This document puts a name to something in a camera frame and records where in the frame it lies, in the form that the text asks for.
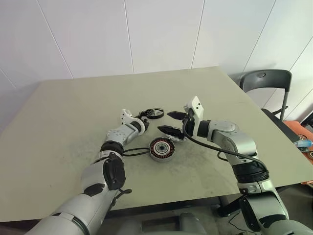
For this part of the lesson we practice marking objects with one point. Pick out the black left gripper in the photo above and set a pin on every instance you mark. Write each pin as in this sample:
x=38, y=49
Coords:
x=146, y=126

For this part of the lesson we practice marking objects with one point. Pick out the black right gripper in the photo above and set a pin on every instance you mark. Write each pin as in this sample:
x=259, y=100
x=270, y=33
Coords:
x=190, y=129

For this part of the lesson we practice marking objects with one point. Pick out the spoked silver rotor black rim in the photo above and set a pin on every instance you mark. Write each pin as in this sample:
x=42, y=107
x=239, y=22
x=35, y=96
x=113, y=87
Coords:
x=153, y=112

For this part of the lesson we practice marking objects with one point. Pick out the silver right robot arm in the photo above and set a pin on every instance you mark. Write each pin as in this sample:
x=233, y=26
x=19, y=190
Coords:
x=232, y=139

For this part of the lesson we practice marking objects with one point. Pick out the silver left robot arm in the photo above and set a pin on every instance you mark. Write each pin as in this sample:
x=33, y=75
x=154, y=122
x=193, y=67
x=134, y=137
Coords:
x=117, y=133

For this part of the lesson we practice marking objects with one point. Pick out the motor housing with copper windings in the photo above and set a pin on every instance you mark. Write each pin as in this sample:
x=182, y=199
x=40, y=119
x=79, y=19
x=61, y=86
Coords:
x=156, y=149

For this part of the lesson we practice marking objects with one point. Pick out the black table foot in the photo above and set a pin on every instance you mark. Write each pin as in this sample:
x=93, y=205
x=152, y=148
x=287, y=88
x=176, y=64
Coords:
x=228, y=206

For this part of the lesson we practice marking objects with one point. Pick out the grey folding chair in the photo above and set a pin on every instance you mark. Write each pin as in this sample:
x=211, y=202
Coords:
x=266, y=79

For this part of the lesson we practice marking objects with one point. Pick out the grey rounded shape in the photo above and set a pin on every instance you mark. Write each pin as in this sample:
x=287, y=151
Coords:
x=192, y=224

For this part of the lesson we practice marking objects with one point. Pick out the small blue clutter item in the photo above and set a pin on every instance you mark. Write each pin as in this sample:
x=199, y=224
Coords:
x=304, y=144

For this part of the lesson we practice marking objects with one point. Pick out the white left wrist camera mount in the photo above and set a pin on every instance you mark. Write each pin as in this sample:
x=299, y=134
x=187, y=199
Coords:
x=125, y=117

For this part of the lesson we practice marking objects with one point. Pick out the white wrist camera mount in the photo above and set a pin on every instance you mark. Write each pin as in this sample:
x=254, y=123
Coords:
x=196, y=107
x=125, y=117

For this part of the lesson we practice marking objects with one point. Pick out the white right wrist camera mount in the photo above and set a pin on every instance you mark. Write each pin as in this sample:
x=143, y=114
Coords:
x=196, y=107

